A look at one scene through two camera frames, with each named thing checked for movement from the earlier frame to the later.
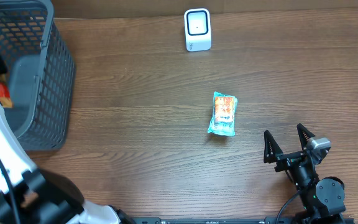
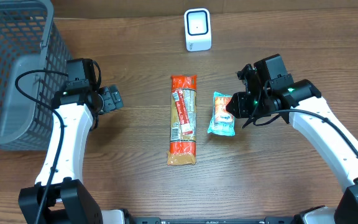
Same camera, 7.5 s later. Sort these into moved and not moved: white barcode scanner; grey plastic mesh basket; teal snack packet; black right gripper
Moved: black right gripper
Not moved: teal snack packet; grey plastic mesh basket; white barcode scanner
